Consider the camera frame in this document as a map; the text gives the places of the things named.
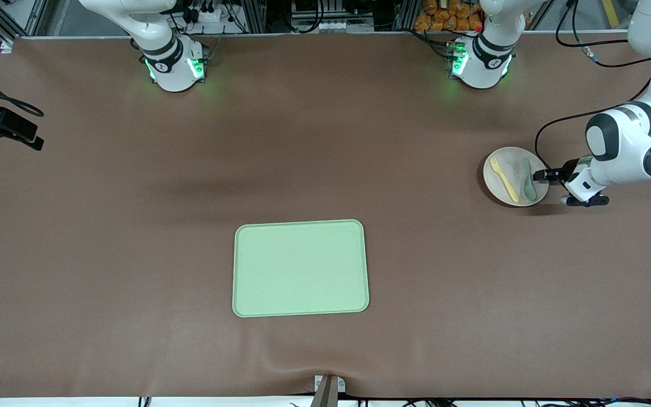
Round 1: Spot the light green rectangular tray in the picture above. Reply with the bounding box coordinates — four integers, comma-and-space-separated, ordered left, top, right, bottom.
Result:
232, 219, 370, 318

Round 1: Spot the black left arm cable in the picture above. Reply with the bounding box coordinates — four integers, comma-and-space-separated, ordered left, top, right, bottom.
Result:
535, 0, 651, 173

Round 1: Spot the grey-green plastic spoon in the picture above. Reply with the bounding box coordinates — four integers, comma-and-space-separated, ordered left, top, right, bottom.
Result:
520, 158, 538, 202

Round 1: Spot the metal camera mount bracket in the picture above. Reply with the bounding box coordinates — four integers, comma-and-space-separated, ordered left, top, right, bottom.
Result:
310, 374, 346, 407

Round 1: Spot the round beige plate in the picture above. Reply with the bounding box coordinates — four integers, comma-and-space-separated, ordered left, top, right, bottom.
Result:
483, 146, 550, 207

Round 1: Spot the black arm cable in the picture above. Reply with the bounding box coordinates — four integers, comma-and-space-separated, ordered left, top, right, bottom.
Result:
0, 58, 45, 118
535, 0, 651, 173

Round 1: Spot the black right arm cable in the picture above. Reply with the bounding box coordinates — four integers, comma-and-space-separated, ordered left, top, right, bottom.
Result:
0, 58, 45, 118

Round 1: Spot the pile of orange objects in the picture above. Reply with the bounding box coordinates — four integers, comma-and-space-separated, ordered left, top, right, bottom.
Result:
414, 0, 487, 32

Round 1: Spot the white power strip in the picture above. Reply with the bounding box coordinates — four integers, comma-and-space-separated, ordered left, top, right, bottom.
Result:
186, 5, 231, 24

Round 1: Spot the yellow plastic fork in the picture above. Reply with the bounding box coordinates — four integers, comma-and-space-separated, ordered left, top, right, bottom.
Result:
489, 155, 520, 204

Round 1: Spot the brown table cover mat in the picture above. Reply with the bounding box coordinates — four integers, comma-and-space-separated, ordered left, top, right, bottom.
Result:
0, 33, 651, 399

